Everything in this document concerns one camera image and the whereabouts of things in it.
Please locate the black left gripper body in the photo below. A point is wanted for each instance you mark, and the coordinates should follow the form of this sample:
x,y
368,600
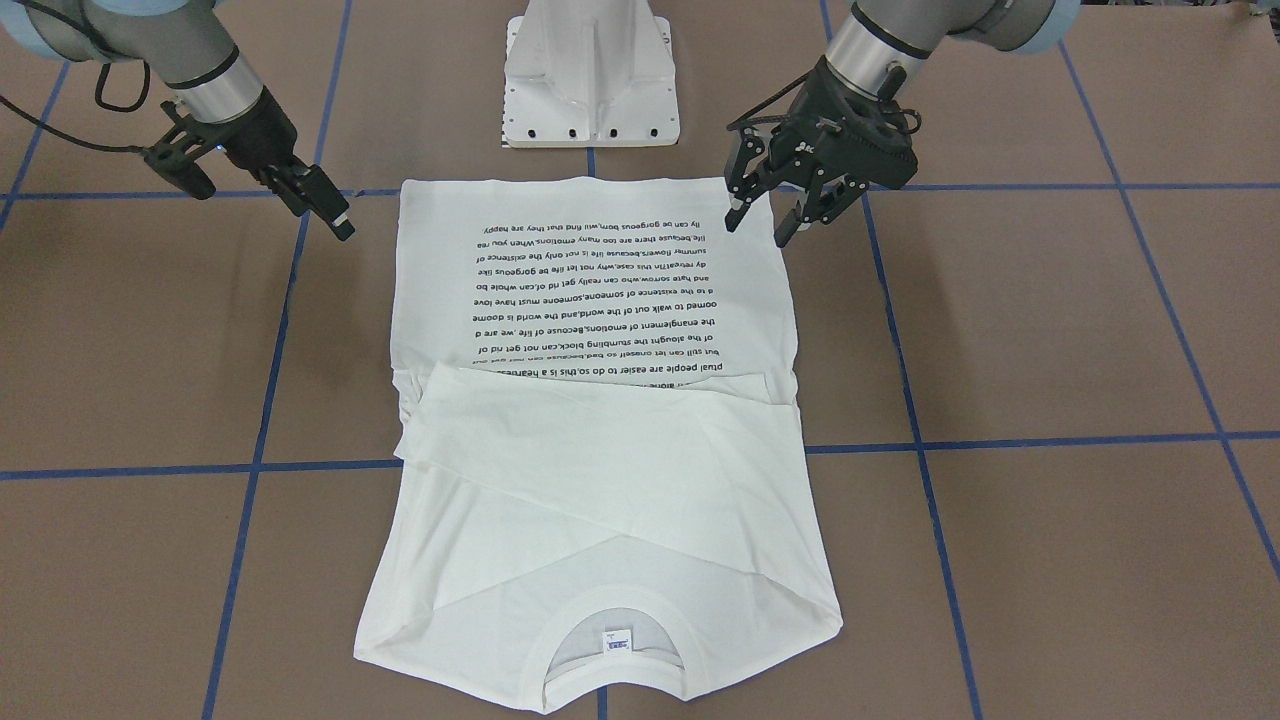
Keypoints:
x,y
822,103

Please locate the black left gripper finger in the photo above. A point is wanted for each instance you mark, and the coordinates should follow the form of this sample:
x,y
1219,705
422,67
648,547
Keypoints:
x,y
819,205
748,173

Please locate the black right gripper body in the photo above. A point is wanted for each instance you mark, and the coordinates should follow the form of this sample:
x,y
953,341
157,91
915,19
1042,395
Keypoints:
x,y
256,128

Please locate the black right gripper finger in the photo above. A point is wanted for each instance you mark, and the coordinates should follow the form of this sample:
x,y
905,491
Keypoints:
x,y
304,188

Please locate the white long-sleeve printed shirt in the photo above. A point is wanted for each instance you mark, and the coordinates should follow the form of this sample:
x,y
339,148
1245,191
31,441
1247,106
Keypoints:
x,y
604,478

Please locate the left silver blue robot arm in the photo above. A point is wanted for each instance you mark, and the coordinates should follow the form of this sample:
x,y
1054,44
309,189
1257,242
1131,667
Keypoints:
x,y
882,44

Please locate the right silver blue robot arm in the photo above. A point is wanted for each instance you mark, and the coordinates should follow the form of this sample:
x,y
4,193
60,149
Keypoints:
x,y
219,101

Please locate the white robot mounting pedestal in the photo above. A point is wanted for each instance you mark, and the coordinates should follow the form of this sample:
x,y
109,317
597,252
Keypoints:
x,y
589,74

